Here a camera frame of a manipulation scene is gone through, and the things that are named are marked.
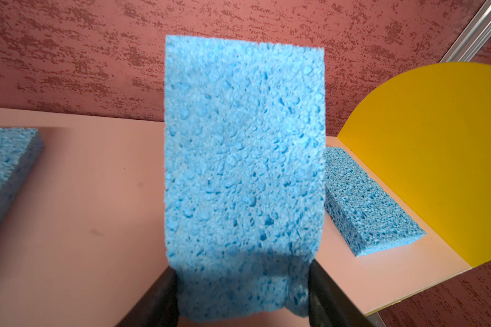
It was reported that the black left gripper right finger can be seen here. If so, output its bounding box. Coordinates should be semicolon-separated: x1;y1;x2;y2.
308;260;373;327

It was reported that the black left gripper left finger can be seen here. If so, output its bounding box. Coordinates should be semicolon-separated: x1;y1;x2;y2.
115;267;179;327

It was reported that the blue sponge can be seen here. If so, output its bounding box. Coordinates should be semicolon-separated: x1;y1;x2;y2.
324;147;426;257
164;35;326;322
0;128;44;227

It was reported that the yellow wooden shelf unit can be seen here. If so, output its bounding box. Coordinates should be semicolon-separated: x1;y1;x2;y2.
0;63;491;326

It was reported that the aluminium corner frame post right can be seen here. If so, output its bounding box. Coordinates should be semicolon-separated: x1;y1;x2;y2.
440;0;491;63

